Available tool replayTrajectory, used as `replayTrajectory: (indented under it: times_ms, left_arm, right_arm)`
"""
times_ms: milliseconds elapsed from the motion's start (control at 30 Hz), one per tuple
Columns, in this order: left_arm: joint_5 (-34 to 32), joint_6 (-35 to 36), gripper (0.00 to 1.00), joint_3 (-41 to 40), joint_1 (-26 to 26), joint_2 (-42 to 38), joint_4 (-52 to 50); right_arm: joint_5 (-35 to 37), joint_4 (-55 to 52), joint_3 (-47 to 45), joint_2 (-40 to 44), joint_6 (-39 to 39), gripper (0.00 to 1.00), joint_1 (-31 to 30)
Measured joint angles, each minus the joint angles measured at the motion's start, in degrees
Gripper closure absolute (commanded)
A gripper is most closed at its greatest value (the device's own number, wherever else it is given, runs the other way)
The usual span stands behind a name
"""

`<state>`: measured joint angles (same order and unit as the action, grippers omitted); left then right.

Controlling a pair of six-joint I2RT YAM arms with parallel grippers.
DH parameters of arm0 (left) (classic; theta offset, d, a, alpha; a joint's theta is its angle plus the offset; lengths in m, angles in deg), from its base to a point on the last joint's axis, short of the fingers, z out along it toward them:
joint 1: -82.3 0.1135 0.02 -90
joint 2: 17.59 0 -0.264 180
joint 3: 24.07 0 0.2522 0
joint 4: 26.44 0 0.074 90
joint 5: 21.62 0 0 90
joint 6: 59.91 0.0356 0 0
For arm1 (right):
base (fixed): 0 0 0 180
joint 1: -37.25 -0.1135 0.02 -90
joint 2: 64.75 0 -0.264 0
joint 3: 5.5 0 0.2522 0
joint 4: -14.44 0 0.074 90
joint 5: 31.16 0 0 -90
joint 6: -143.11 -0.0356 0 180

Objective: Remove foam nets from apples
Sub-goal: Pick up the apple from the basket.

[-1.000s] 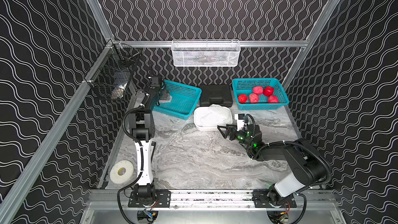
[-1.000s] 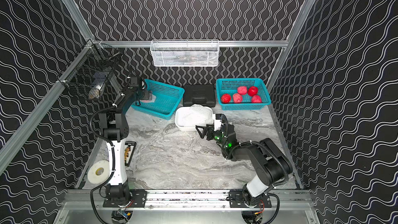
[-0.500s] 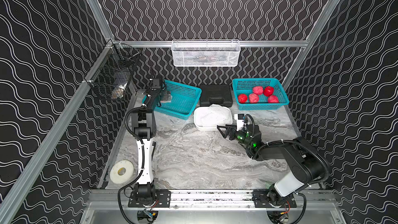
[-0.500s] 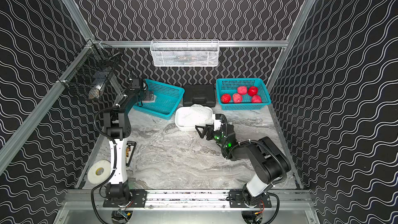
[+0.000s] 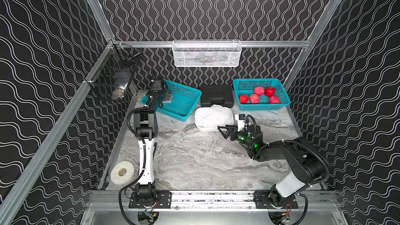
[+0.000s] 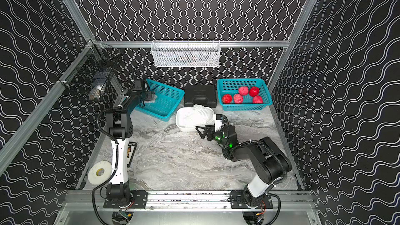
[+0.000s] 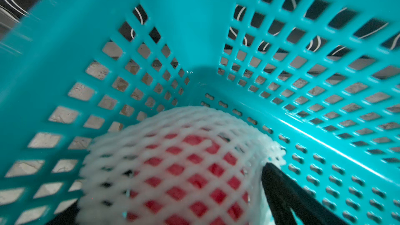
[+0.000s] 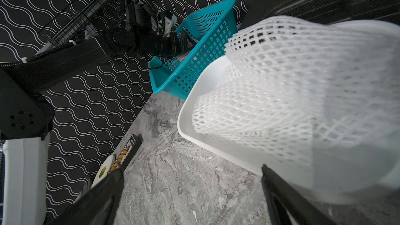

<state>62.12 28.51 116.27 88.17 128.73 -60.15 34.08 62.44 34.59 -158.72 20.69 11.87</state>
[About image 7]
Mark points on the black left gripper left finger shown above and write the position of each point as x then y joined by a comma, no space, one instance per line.
67,217

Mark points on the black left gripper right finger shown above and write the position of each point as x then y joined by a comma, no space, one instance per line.
287,200

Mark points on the netted apple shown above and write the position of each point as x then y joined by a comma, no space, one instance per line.
185,166

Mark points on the teal basket left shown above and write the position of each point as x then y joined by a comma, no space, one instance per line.
320,77

